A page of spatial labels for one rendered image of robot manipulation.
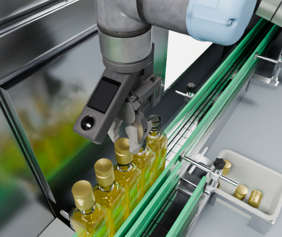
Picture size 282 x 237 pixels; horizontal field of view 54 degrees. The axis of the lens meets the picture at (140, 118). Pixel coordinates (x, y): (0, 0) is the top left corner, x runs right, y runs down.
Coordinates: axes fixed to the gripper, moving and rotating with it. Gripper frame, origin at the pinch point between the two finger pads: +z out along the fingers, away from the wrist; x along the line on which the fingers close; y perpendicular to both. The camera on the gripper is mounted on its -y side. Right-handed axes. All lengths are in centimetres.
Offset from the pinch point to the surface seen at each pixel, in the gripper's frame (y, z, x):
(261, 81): 82, 30, -10
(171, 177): 11.2, 19.3, -6.0
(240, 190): 28.6, 34.5, -22.1
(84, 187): -11.2, -0.4, -0.1
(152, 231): -0.4, 27.8, -7.9
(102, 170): -6.7, -0.4, -0.4
